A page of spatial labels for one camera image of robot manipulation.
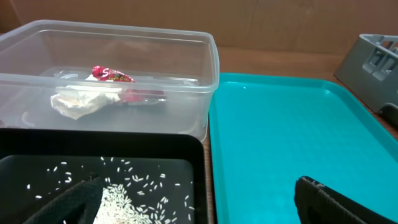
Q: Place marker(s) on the pile of rice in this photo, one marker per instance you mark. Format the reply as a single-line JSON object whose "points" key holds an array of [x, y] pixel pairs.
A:
{"points": [[134, 190]]}

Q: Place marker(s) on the red snack wrapper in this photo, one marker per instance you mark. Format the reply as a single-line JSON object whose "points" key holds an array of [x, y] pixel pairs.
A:
{"points": [[129, 95]]}

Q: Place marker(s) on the grey dishwasher rack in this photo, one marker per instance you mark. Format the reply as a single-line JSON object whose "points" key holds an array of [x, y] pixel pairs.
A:
{"points": [[369, 70]]}

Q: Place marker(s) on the teal serving tray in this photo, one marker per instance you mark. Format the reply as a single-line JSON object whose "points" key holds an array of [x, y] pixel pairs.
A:
{"points": [[267, 132]]}

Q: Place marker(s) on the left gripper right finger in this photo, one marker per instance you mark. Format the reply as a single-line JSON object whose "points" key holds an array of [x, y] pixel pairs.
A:
{"points": [[319, 204]]}

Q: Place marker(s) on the white napkin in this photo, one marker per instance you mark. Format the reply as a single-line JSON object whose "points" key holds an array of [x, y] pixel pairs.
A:
{"points": [[75, 101]]}

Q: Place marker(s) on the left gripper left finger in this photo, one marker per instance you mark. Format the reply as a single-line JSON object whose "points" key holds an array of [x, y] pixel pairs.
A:
{"points": [[78, 203]]}

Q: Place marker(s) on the clear plastic bin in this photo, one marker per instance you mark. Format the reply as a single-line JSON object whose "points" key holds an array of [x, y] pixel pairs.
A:
{"points": [[42, 55]]}

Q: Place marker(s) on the black tray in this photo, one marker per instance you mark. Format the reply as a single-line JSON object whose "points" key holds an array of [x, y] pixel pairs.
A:
{"points": [[19, 143]]}

